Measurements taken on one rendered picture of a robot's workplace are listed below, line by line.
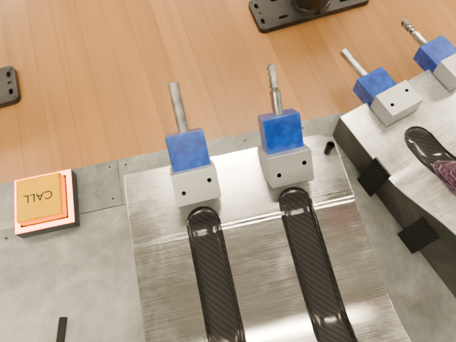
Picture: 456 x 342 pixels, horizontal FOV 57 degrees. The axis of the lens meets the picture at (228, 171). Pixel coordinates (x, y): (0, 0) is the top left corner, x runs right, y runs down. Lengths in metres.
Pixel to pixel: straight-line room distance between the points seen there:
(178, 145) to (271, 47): 0.32
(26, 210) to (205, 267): 0.26
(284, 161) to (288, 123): 0.04
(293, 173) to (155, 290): 0.20
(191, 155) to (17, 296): 0.30
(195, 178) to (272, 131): 0.10
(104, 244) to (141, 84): 0.26
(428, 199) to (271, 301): 0.22
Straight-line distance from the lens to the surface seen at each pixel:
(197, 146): 0.46
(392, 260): 0.59
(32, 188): 0.61
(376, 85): 0.61
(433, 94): 0.65
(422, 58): 0.67
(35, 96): 0.74
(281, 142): 0.47
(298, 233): 0.49
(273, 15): 0.75
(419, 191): 0.56
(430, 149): 0.61
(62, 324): 0.59
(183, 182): 0.45
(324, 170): 0.51
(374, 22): 0.78
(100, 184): 0.62
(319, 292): 0.48
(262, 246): 0.47
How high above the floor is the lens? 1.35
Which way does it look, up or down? 67 degrees down
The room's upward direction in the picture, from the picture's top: 5 degrees counter-clockwise
